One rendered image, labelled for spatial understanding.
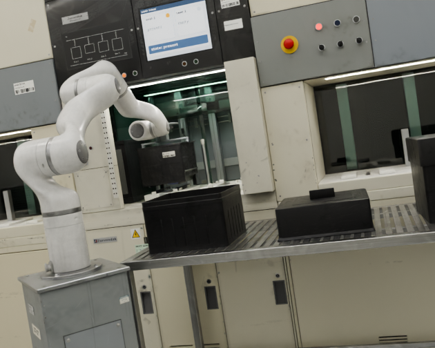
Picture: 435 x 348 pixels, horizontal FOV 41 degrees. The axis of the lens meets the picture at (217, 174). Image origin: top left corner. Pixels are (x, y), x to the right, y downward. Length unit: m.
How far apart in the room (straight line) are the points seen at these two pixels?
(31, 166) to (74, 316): 0.47
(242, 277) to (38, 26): 1.39
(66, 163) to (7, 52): 1.10
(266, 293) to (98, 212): 0.81
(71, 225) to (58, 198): 0.09
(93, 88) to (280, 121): 0.75
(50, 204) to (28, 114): 0.96
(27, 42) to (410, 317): 1.97
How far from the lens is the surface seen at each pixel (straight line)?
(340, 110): 2.73
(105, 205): 2.56
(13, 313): 2.91
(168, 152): 2.63
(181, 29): 2.43
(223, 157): 3.28
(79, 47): 2.60
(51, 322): 1.75
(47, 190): 1.82
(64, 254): 1.81
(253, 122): 2.27
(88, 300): 1.77
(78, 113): 1.95
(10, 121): 2.75
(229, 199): 1.92
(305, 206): 1.78
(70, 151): 1.76
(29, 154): 1.83
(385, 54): 2.29
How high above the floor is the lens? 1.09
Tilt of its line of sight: 3 degrees down
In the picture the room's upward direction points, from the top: 9 degrees counter-clockwise
